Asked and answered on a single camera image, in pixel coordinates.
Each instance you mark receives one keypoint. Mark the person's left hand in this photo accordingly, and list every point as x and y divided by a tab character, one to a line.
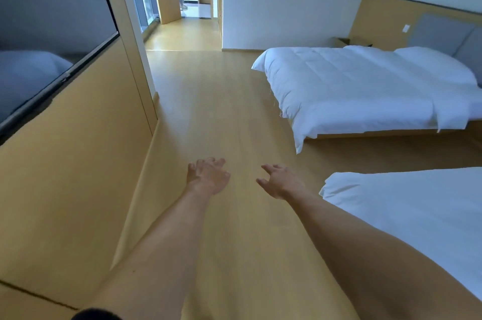
209	178

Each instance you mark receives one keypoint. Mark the person's right hand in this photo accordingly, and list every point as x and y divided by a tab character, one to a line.
284	184

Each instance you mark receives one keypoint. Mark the brown cardboard box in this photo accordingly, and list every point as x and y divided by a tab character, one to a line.
354	41

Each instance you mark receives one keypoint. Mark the person's left forearm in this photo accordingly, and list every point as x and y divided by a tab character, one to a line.
158	255

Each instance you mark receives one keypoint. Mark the person's right forearm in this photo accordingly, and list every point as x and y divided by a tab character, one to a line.
376	259

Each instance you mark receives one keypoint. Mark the white bed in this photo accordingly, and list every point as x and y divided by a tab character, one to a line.
421	210
357	86

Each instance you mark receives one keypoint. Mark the black t-shirt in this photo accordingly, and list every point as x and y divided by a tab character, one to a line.
96	315

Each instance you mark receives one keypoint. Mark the white pillow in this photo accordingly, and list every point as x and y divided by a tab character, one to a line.
437	63

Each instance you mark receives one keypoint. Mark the grey headboard panel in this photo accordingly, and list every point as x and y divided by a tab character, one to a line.
440	33
472	56

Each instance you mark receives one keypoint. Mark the black television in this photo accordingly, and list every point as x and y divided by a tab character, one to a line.
45	22

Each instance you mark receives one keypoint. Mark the white wall switch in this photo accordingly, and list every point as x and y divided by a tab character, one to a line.
405	28

